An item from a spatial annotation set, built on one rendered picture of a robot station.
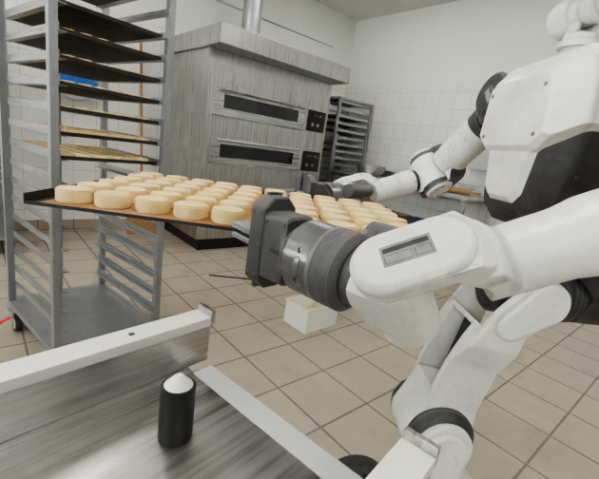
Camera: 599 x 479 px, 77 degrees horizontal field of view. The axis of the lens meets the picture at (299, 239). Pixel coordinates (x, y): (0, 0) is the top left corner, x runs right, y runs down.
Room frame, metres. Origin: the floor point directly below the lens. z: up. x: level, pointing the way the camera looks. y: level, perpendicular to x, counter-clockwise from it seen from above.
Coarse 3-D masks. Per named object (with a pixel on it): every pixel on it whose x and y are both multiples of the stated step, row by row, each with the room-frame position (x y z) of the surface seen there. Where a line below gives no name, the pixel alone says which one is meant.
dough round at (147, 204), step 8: (136, 200) 0.53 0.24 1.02; (144, 200) 0.53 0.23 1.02; (152, 200) 0.53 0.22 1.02; (160, 200) 0.54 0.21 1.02; (168, 200) 0.55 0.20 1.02; (136, 208) 0.53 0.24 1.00; (144, 208) 0.52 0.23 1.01; (152, 208) 0.53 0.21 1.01; (160, 208) 0.53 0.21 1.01; (168, 208) 0.55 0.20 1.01
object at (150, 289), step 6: (96, 258) 2.10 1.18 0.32; (102, 258) 2.09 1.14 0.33; (108, 264) 2.03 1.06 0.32; (114, 264) 2.00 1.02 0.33; (114, 270) 1.95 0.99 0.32; (120, 270) 1.96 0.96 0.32; (126, 270) 1.92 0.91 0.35; (126, 276) 1.90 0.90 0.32; (132, 276) 1.88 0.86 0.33; (132, 282) 1.83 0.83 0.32; (138, 282) 1.83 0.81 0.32; (144, 282) 1.81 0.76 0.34; (144, 288) 1.77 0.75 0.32; (150, 288) 1.77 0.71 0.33; (150, 294) 1.72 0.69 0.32
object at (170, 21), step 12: (168, 0) 1.75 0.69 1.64; (168, 24) 1.75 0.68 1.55; (168, 36) 1.74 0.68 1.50; (168, 48) 1.75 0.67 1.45; (168, 60) 1.75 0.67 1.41; (168, 72) 1.75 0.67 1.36; (168, 84) 1.75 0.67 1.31; (168, 96) 1.76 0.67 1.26; (168, 108) 1.76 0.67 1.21; (168, 120) 1.76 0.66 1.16; (168, 132) 1.76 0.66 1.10; (168, 144) 1.77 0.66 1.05; (156, 228) 1.76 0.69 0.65; (156, 252) 1.75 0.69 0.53; (156, 264) 1.75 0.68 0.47; (156, 276) 1.74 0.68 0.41; (156, 288) 1.75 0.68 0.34; (156, 300) 1.75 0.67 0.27; (156, 312) 1.75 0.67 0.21
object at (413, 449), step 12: (408, 432) 0.27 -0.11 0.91; (396, 444) 0.26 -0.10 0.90; (408, 444) 0.26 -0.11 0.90; (420, 444) 0.26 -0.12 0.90; (432, 444) 0.26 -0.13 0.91; (396, 456) 0.25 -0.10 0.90; (408, 456) 0.25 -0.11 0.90; (420, 456) 0.25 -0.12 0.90; (432, 456) 0.25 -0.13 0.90; (384, 468) 0.23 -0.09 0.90; (396, 468) 0.24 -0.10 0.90; (408, 468) 0.24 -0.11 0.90; (420, 468) 0.24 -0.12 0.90; (432, 468) 0.25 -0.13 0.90
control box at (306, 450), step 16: (208, 368) 0.42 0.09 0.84; (208, 384) 0.38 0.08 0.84; (224, 384) 0.39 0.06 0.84; (240, 400) 0.36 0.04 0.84; (256, 400) 0.37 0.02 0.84; (256, 416) 0.34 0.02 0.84; (272, 416) 0.35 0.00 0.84; (272, 432) 0.32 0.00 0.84; (288, 432) 0.33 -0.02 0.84; (288, 448) 0.31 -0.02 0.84; (304, 448) 0.31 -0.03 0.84; (320, 448) 0.31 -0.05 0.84; (304, 464) 0.29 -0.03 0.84; (320, 464) 0.29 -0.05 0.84; (336, 464) 0.29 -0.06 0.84
